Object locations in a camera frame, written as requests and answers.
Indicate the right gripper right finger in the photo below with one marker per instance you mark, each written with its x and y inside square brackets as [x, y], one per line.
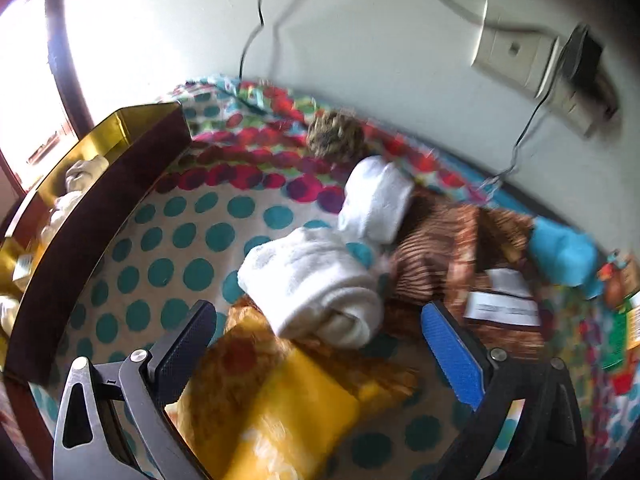
[460, 356]

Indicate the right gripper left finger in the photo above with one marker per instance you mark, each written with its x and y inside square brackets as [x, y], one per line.
[175, 355]

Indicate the yellow cheese snack bag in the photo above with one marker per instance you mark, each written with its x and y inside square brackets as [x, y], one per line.
[263, 407]

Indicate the white sock front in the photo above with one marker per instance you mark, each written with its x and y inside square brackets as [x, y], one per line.
[309, 284]

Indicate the white sock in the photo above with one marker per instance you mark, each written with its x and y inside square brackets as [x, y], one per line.
[377, 197]
[309, 284]

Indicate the clear plastic bag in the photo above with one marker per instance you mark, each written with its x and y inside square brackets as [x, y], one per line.
[62, 207]
[8, 312]

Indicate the white sock back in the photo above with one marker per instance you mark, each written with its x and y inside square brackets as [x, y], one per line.
[377, 197]

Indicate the beige sock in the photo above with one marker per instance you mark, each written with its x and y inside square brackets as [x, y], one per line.
[84, 173]

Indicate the brown snack bag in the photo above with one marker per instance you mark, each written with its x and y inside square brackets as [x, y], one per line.
[444, 252]

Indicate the blue cloth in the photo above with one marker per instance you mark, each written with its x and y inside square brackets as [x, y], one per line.
[566, 257]

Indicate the green red medicine box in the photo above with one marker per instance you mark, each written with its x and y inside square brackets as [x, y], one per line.
[619, 364]

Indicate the gold interior tin box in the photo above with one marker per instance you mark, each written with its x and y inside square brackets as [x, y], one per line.
[139, 143]

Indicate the orange small medicine box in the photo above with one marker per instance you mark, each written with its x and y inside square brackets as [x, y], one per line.
[633, 322]

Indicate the polka dot tablecloth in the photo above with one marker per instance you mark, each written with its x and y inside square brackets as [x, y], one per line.
[246, 179]

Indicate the white power socket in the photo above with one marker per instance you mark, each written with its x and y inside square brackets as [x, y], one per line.
[583, 114]

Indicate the black power adapter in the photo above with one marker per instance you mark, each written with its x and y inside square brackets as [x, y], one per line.
[581, 59]

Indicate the white wall plate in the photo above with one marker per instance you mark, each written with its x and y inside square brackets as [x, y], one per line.
[521, 60]

